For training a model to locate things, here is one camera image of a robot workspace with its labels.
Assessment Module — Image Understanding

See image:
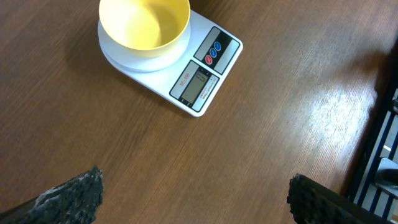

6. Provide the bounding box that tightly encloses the black metal frame rack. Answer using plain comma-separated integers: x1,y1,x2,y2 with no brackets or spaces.
343,44,397,223

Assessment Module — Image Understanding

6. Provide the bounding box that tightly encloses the yellow plastic bowl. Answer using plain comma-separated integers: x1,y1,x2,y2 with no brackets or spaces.
99,0,191,57

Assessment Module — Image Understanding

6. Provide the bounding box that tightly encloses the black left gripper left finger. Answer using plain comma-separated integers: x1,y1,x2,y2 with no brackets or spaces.
1,167,104,224

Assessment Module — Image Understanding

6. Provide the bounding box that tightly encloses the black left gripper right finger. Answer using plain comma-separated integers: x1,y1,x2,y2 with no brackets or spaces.
287,174,392,224

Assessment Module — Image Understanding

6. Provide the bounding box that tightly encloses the white digital kitchen scale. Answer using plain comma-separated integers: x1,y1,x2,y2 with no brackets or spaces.
98,11,243,117

